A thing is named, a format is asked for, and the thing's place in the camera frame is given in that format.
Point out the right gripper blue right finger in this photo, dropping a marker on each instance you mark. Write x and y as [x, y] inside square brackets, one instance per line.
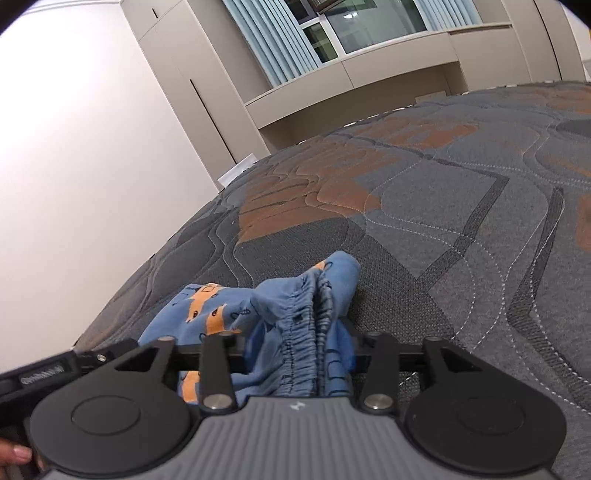
[407, 357]

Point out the left light blue curtain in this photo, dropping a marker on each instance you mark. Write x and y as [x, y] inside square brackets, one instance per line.
[275, 38]

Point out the right light blue curtain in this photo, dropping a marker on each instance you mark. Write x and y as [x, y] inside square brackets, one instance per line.
[441, 15]

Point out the person's left hand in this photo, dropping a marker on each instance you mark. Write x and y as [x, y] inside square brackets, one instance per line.
[14, 454]

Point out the right beige wardrobe cabinet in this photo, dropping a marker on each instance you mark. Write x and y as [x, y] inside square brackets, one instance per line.
[547, 40]

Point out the window with dark frame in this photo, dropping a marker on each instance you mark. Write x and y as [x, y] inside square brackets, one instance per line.
[348, 26]

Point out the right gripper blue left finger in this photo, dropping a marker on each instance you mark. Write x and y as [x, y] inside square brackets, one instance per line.
[189, 356]

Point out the light blue curtain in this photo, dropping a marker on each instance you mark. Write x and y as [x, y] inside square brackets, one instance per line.
[441, 15]
[275, 38]

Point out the beige window sill cabinet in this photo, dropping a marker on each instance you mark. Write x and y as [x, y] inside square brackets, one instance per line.
[379, 79]

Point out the grey orange quilted mattress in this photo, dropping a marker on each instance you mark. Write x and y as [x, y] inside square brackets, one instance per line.
[469, 216]

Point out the beige wardrobe cabinet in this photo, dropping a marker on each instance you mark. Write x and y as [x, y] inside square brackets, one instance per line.
[207, 73]
[547, 40]

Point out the blue orange patterned pants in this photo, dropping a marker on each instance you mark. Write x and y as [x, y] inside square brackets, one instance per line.
[295, 342]

